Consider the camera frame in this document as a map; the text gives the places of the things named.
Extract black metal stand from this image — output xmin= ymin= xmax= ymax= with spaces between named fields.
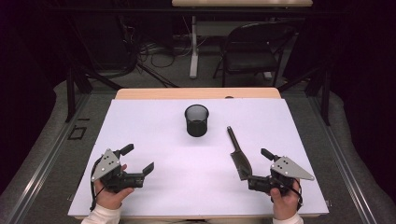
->
xmin=64 ymin=65 xmax=124 ymax=124
xmin=276 ymin=65 xmax=332 ymax=127

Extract person's right hand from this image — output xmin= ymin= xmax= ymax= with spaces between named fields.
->
xmin=270 ymin=182 xmax=303 ymax=221

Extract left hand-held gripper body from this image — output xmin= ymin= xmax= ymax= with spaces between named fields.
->
xmin=91 ymin=147 xmax=147 ymax=194

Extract black mesh cup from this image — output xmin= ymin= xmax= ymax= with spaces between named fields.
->
xmin=184 ymin=104 xmax=210 ymax=138

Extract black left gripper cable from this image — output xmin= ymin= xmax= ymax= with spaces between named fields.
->
xmin=90 ymin=156 xmax=106 ymax=213

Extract black folding chair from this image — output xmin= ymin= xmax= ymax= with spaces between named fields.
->
xmin=212 ymin=21 xmax=297 ymax=89

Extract metal floor rail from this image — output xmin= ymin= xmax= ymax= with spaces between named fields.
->
xmin=4 ymin=92 xmax=92 ymax=224
xmin=306 ymin=92 xmax=379 ymax=224

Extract tangle of floor cables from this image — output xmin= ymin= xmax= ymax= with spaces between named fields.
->
xmin=124 ymin=18 xmax=194 ymax=89

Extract person's left hand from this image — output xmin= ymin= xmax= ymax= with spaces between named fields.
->
xmin=93 ymin=179 xmax=135 ymax=211

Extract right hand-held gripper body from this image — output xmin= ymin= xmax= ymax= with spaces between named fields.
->
xmin=247 ymin=154 xmax=316 ymax=196

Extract wooden table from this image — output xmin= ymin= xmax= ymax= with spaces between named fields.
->
xmin=73 ymin=87 xmax=325 ymax=220

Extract white-legged desk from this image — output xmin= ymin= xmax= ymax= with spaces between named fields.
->
xmin=171 ymin=0 xmax=314 ymax=79

